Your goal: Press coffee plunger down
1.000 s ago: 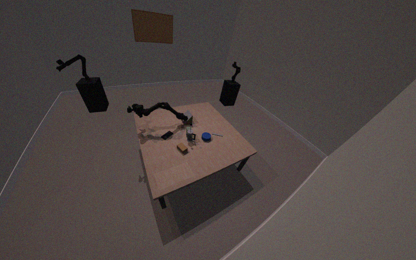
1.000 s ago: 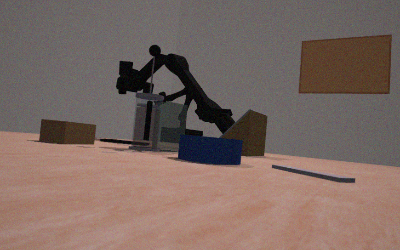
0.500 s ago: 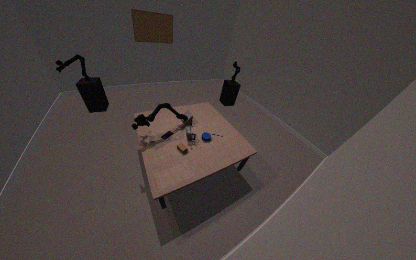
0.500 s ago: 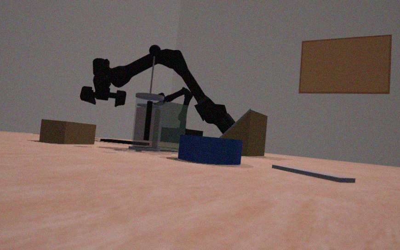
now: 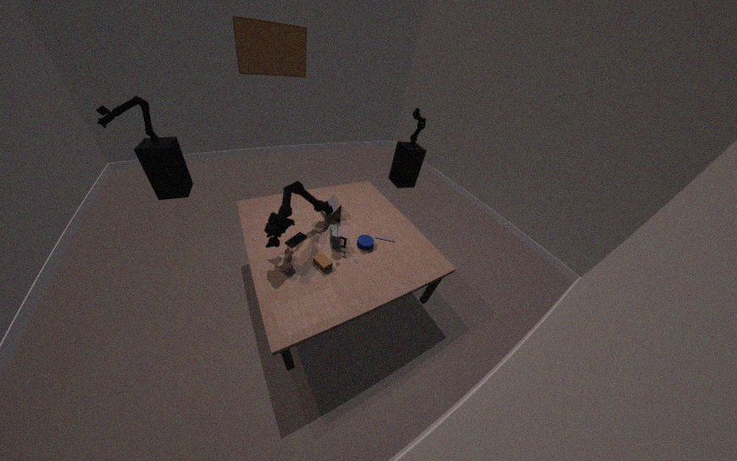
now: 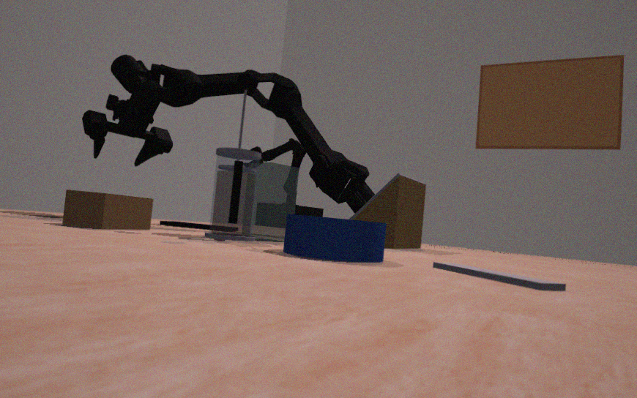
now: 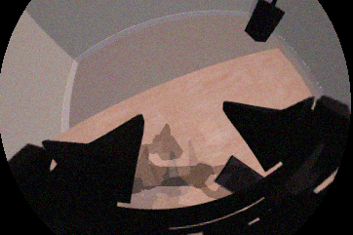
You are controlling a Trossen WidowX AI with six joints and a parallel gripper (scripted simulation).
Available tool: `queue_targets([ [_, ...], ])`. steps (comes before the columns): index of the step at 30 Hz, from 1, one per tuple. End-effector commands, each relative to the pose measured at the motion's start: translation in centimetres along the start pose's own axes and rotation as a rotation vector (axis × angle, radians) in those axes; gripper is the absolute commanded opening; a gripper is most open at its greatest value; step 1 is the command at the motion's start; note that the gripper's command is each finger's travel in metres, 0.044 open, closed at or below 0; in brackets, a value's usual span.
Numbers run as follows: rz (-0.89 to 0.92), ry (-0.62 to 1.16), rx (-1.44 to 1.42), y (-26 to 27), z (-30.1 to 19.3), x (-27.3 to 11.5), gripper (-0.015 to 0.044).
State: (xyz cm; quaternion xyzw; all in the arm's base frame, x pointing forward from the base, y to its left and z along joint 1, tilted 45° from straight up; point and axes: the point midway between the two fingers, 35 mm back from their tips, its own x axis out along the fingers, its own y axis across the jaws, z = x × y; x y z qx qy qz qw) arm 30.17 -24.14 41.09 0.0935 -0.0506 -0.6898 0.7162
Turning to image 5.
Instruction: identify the glass french press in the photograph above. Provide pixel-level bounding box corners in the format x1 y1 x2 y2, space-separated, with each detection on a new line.
330 218 346 252

